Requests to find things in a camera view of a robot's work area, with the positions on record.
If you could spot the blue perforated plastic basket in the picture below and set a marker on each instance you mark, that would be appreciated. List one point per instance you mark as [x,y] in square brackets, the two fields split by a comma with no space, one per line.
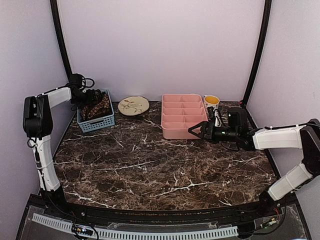
[98,123]

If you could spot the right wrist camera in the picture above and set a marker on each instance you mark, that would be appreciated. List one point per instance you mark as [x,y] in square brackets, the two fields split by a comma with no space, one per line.
[214,116]

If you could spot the right black frame post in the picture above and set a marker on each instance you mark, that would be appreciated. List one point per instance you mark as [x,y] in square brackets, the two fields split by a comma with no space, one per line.
[258,53]

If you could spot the pink divided organizer tray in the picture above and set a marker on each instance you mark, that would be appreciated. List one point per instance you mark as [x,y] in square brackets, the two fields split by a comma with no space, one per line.
[178,113]

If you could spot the grey slotted cable duct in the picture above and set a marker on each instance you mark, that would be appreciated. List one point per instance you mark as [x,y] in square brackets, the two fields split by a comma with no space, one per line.
[125,231]

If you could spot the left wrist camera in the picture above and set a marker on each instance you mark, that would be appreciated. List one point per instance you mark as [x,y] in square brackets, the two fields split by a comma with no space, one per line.
[80,81]

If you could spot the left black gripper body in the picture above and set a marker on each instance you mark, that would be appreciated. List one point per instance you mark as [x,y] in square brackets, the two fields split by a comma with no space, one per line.
[84,99]

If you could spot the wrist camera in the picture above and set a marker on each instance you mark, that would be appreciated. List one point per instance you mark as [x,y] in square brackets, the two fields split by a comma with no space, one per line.
[80,81]
[214,116]

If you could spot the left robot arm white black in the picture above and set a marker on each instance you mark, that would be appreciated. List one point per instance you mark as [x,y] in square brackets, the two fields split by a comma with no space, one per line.
[38,126]

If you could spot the small green circuit board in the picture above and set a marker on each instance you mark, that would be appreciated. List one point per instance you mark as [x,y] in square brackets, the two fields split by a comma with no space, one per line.
[81,230]

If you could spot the black frame post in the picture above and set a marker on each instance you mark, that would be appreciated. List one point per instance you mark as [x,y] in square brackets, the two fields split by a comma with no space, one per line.
[60,37]
[258,53]

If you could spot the dark brown ties in basket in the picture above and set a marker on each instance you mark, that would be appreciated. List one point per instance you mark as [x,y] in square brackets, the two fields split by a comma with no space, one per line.
[87,113]

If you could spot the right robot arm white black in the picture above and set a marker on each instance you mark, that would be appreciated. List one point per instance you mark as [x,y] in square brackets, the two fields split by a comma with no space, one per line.
[303,137]

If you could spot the round floral plate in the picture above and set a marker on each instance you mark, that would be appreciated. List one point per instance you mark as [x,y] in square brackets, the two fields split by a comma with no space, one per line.
[133,105]

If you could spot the black front rail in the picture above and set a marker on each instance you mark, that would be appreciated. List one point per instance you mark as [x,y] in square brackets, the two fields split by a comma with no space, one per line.
[102,216]

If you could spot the brown floral tie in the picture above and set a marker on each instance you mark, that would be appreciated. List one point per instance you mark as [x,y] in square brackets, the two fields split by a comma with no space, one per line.
[103,108]

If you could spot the left black frame post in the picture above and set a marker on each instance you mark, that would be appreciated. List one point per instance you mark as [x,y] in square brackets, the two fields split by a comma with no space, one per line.
[60,37]

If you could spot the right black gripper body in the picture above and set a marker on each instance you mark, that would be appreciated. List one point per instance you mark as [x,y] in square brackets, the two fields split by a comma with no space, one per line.
[230,135]

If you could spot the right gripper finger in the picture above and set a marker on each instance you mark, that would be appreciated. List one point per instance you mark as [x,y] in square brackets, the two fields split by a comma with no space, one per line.
[201,126]
[198,134]

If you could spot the white mug yellow inside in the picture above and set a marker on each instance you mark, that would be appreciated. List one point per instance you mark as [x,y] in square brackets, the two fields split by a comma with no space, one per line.
[211,101]

